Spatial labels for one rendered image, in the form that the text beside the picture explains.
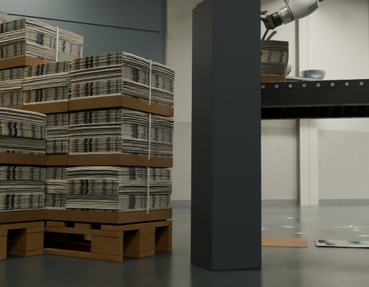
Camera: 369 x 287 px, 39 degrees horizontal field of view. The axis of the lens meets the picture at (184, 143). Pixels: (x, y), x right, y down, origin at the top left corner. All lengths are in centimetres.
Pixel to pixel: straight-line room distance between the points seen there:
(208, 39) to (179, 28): 508
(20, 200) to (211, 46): 99
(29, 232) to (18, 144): 36
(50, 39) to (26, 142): 61
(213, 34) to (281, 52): 84
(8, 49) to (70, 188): 77
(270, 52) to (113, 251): 130
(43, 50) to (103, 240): 98
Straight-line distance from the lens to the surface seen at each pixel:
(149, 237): 220
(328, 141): 789
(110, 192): 205
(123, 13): 677
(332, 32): 825
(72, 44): 271
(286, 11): 286
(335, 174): 794
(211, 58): 189
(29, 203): 224
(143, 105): 216
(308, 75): 736
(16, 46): 255
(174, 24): 701
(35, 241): 227
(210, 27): 193
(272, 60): 269
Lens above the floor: 31
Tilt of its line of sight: 4 degrees up
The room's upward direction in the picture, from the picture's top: straight up
